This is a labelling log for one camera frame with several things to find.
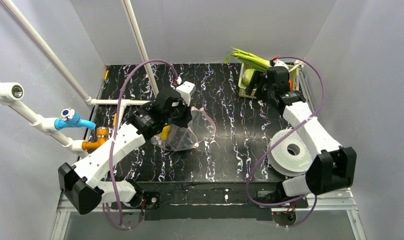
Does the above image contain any yellow bell pepper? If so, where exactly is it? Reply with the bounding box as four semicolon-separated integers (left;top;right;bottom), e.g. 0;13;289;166
158;125;171;141

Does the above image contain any clear zip top bag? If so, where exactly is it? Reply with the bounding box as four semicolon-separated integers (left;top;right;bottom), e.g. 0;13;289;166
150;106;217;152

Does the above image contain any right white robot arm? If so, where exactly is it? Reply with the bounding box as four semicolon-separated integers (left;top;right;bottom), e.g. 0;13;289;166
249;66;357;207

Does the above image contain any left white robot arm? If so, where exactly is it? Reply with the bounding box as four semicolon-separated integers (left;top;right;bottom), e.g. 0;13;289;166
58;82;195;215

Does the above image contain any green cabbage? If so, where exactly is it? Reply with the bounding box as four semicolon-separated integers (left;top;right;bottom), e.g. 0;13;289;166
241;68;256;86

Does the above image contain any green white leek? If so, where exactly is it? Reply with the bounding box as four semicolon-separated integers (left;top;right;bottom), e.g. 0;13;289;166
224;47;271;73

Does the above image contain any orange fruit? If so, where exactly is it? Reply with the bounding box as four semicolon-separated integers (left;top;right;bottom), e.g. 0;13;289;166
288;79;294;91

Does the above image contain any orange pipe fitting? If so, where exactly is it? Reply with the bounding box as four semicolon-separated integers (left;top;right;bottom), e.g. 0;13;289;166
81;127;110;152

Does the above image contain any white tape roll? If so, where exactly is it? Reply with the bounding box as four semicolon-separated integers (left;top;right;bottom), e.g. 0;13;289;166
267;132;313;177

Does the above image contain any blue pipe fitting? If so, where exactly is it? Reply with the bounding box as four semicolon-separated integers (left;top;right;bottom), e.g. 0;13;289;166
54;107;96;130

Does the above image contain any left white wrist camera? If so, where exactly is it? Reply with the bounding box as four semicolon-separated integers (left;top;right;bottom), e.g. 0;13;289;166
175;81;196;106

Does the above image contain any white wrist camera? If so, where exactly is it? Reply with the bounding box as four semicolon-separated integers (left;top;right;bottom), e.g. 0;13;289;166
175;81;196;106
270;56;289;70

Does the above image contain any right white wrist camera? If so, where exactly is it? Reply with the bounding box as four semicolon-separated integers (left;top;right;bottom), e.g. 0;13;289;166
270;56;289;70

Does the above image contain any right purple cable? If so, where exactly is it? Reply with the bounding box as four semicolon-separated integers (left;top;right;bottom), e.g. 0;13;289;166
245;56;326;229

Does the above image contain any purple cable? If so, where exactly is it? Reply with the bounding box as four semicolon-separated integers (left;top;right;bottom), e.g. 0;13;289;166
245;56;326;229
101;58;181;231

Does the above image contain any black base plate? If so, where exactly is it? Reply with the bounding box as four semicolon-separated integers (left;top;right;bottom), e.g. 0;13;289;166
110;180;309;222

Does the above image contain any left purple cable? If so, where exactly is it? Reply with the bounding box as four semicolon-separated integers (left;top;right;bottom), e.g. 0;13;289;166
101;58;181;231

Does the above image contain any aluminium frame rail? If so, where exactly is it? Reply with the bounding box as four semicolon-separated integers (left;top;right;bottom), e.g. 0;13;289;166
65;63;354;240

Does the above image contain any white pvc pipe frame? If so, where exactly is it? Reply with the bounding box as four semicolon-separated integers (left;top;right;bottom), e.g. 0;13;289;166
0;0;160;157

